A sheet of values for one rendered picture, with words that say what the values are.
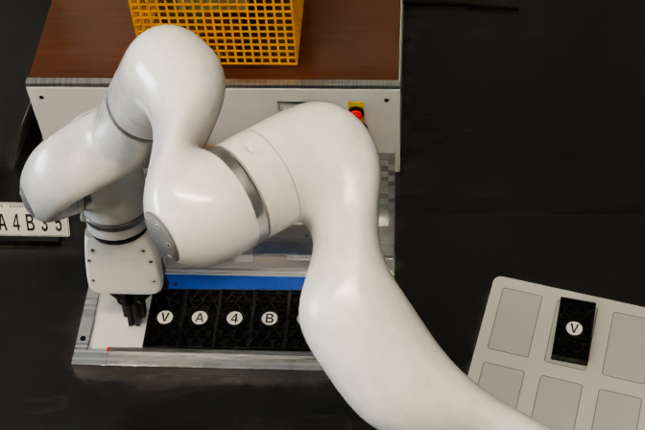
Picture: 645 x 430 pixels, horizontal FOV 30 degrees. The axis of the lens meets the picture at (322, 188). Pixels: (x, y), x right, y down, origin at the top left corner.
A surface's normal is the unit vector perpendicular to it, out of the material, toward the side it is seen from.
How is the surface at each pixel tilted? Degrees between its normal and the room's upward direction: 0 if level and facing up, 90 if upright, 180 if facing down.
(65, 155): 44
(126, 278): 76
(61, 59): 0
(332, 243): 40
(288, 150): 22
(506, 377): 0
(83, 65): 0
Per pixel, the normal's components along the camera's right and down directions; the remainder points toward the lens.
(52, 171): -0.47, 0.14
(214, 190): 0.19, -0.34
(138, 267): -0.07, 0.62
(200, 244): 0.11, 0.51
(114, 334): -0.05, -0.64
